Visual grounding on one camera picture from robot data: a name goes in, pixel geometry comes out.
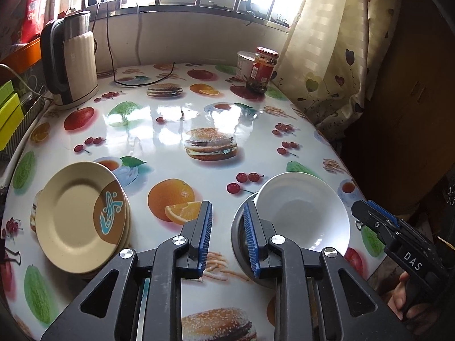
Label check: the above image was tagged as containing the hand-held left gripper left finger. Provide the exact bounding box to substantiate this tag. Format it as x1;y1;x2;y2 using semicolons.
41;201;214;341

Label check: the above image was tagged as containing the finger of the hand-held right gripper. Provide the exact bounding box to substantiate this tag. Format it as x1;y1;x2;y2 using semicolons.
352;201;390;237
368;202;402;228

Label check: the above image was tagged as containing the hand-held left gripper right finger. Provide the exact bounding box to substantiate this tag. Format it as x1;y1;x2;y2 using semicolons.
242;201;415;341

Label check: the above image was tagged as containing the white bowl blue rim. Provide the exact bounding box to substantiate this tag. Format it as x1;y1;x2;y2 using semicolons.
255;171;351;261
231;194;285;290

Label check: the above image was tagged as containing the cream plate brown blue pattern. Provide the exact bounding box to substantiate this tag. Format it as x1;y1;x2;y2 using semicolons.
76;185;132;274
36;161;129;265
71;199;133;280

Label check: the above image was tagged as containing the person's right hand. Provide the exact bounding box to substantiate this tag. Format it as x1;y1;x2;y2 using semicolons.
387;272;413;322

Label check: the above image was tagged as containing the brown wooden cabinet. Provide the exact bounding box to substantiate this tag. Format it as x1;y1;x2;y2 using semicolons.
341;0;455;217

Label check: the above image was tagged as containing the food printed tablecloth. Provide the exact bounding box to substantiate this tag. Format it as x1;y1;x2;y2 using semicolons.
0;62;370;341

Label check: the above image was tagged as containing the cream curtain heart print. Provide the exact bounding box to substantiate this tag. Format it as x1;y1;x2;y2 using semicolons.
272;0;408;143

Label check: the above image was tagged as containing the glass jar red label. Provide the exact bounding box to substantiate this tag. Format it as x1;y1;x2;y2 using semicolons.
246;47;280;95

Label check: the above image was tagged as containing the black binder clip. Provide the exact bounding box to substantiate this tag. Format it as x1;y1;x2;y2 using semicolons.
0;245;22;267

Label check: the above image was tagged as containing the striped storage basket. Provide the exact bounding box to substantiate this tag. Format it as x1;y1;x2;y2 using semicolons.
0;96;50;160

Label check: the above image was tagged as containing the dark bird figurine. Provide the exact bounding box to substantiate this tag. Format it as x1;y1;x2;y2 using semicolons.
245;0;265;25

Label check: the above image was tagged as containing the dark green box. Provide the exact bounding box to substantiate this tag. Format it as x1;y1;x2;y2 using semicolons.
0;80;14;109

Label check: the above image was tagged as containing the orange shelf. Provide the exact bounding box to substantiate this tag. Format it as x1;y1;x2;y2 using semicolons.
0;37;42;76

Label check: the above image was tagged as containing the red bag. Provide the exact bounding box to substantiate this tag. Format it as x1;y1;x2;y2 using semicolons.
11;0;59;45

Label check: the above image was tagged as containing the cream electric kettle black handle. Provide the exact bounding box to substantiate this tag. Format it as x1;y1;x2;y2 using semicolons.
40;11;99;110

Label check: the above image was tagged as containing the grey wall cable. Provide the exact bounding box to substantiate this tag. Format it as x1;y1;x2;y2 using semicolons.
135;3;144;65

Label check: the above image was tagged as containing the black kettle cable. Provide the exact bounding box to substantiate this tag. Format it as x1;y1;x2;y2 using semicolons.
101;0;176;87

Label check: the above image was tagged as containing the white cable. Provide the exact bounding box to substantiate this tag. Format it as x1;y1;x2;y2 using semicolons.
0;63;45;98

